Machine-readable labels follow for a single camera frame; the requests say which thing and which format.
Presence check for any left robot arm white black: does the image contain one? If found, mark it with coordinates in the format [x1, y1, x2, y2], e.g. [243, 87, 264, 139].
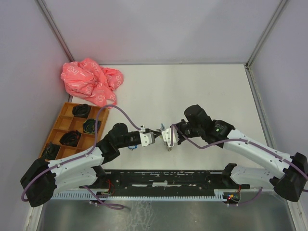
[20, 123, 161, 207]

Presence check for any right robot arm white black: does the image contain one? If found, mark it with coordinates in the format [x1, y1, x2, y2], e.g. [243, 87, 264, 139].
[162, 104, 308, 202]

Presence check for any blue key tag on table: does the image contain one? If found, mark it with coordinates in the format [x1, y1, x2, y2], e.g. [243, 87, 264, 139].
[128, 145, 138, 151]

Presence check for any green black bundle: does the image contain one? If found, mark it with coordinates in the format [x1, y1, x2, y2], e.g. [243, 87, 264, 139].
[82, 118, 101, 134]

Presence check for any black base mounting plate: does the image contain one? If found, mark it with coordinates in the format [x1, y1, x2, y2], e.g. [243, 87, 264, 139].
[88, 169, 250, 195]

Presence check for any black bundle top compartment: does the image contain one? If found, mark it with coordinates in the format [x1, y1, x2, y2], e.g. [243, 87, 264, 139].
[72, 104, 91, 118]

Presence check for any black bundle compartment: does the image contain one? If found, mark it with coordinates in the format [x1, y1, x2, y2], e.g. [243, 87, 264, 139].
[59, 130, 81, 147]
[72, 104, 91, 118]
[42, 142, 60, 160]

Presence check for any black bundle middle compartment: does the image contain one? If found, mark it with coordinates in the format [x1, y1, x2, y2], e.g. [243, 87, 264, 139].
[59, 130, 81, 147]

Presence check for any orange wooden compartment tray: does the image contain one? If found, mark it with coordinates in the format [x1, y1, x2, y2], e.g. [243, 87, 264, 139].
[39, 103, 109, 160]

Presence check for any pink plastic bag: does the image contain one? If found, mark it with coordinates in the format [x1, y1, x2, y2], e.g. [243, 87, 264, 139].
[60, 58, 124, 107]

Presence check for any black bundle bottom compartment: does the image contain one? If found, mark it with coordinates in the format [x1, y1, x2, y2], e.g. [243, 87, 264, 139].
[42, 142, 60, 160]

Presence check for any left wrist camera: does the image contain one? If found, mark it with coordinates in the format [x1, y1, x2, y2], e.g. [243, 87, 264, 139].
[139, 125, 157, 147]

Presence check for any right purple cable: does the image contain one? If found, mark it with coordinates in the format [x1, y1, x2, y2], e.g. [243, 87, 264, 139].
[169, 124, 308, 207]

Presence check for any purple cable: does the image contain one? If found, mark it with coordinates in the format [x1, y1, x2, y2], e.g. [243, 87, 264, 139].
[169, 124, 308, 207]
[21, 104, 145, 210]

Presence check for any aluminium frame rail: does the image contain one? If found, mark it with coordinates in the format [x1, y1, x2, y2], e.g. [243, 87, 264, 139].
[35, 170, 296, 192]

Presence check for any white cable duct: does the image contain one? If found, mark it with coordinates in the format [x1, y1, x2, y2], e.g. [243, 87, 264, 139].
[51, 189, 229, 200]

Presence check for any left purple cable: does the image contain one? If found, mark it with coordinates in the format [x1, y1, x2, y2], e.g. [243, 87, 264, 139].
[21, 104, 145, 210]

